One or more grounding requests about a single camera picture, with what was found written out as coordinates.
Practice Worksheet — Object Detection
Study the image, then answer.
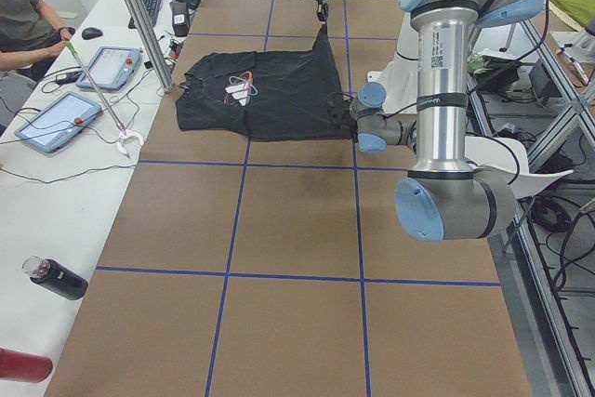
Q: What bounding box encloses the dark brown box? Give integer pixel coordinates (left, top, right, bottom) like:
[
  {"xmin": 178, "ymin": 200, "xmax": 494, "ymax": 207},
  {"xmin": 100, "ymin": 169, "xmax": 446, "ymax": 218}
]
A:
[{"xmin": 170, "ymin": 1, "xmax": 191, "ymax": 37}]

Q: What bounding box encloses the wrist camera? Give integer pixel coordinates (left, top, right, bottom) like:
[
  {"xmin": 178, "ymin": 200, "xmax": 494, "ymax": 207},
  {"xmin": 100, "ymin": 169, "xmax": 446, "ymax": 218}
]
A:
[{"xmin": 327, "ymin": 92, "xmax": 353, "ymax": 126}]

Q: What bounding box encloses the black computer mouse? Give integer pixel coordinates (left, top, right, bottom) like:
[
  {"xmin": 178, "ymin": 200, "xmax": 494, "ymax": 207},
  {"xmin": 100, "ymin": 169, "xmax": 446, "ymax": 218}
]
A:
[{"xmin": 81, "ymin": 27, "xmax": 103, "ymax": 40}]

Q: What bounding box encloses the black keyboard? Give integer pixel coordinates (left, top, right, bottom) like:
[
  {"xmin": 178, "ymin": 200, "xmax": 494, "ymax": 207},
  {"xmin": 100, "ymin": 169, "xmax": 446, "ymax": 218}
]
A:
[{"xmin": 127, "ymin": 0, "xmax": 165, "ymax": 30}]

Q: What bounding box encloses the aluminium frame post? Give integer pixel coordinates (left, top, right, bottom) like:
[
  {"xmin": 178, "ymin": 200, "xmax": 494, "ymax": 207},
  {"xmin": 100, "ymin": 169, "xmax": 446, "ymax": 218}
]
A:
[{"xmin": 124, "ymin": 0, "xmax": 173, "ymax": 93}]

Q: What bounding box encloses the seated person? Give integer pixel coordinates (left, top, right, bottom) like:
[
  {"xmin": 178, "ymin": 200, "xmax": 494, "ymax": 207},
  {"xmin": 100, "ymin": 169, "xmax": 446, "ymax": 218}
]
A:
[{"xmin": 1, "ymin": 0, "xmax": 75, "ymax": 81}]

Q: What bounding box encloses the black printed t-shirt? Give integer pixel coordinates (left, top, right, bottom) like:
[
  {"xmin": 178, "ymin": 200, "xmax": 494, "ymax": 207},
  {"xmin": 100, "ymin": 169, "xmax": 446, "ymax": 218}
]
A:
[{"xmin": 176, "ymin": 26, "xmax": 354, "ymax": 141}]

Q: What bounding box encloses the near teach pendant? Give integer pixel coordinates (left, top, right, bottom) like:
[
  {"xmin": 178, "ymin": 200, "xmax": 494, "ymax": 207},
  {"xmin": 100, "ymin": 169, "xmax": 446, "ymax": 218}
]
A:
[{"xmin": 14, "ymin": 92, "xmax": 102, "ymax": 153}]

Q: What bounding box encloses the brown paper table cover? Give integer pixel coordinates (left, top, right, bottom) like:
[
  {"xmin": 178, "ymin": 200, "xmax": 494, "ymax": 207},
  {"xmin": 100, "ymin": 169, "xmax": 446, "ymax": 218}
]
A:
[{"xmin": 44, "ymin": 0, "xmax": 536, "ymax": 397}]

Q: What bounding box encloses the teach pendant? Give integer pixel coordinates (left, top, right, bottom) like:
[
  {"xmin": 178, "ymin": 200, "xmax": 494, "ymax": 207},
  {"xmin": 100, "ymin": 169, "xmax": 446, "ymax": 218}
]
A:
[
  {"xmin": 14, "ymin": 92, "xmax": 102, "ymax": 153},
  {"xmin": 86, "ymin": 46, "xmax": 142, "ymax": 91}
]

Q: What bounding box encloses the black water bottle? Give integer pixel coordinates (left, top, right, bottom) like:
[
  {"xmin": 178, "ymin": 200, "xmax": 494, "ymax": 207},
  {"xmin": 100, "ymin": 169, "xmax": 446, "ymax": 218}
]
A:
[{"xmin": 21, "ymin": 256, "xmax": 88, "ymax": 300}]

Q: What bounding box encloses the far teach pendant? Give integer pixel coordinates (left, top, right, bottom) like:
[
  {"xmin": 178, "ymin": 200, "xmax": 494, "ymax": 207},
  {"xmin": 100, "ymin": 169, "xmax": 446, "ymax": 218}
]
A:
[{"xmin": 86, "ymin": 46, "xmax": 142, "ymax": 91}]

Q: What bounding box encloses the red cylinder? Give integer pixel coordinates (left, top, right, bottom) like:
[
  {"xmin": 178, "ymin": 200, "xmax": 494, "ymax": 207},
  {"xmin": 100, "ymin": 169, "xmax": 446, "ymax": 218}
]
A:
[{"xmin": 1, "ymin": 349, "xmax": 53, "ymax": 383}]

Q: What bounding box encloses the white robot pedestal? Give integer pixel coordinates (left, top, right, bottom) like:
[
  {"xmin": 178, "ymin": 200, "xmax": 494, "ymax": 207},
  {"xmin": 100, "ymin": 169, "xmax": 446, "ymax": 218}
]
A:
[{"xmin": 367, "ymin": 13, "xmax": 418, "ymax": 94}]

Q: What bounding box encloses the metal reacher grabber tool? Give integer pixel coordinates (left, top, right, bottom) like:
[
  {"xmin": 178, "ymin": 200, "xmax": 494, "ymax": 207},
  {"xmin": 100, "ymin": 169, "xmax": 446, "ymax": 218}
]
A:
[{"xmin": 65, "ymin": 41, "xmax": 144, "ymax": 158}]

